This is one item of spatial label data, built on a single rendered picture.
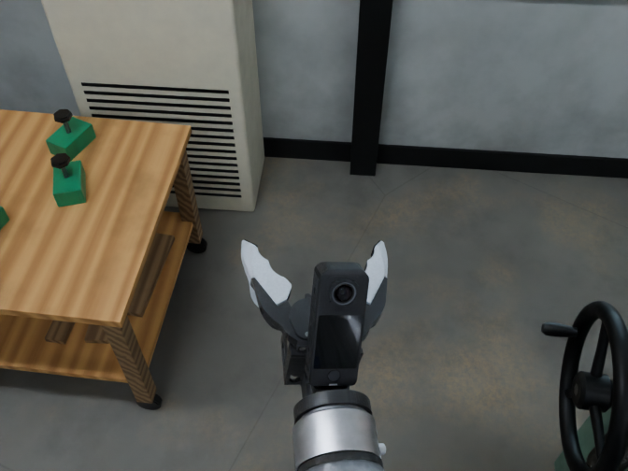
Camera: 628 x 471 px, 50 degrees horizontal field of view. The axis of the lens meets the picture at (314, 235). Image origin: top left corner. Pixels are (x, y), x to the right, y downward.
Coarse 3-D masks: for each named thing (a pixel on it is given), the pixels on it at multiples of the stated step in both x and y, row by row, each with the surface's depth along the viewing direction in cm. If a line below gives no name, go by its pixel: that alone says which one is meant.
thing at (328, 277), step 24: (336, 264) 59; (360, 264) 60; (312, 288) 60; (336, 288) 58; (360, 288) 58; (312, 312) 60; (336, 312) 59; (360, 312) 59; (312, 336) 59; (336, 336) 59; (360, 336) 60; (312, 360) 60; (336, 360) 60; (312, 384) 60; (336, 384) 61
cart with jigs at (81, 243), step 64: (0, 128) 188; (64, 128) 180; (128, 128) 188; (0, 192) 172; (64, 192) 166; (128, 192) 172; (192, 192) 204; (0, 256) 159; (64, 256) 159; (128, 256) 159; (0, 320) 189; (64, 320) 150; (128, 320) 159
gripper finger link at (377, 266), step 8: (376, 248) 71; (384, 248) 72; (376, 256) 71; (384, 256) 71; (368, 264) 70; (376, 264) 70; (384, 264) 70; (368, 272) 69; (376, 272) 69; (384, 272) 69; (376, 280) 68; (368, 288) 68; (376, 288) 68; (368, 296) 67
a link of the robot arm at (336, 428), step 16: (304, 416) 59; (320, 416) 57; (336, 416) 57; (352, 416) 57; (368, 416) 59; (304, 432) 58; (320, 432) 57; (336, 432) 56; (352, 432) 56; (368, 432) 57; (304, 448) 57; (320, 448) 56; (336, 448) 55; (352, 448) 56; (368, 448) 56; (384, 448) 59
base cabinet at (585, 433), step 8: (608, 416) 145; (584, 424) 161; (608, 424) 144; (584, 432) 160; (592, 432) 154; (584, 440) 159; (592, 440) 153; (584, 448) 158; (592, 448) 152; (560, 456) 176; (584, 456) 157; (560, 464) 176
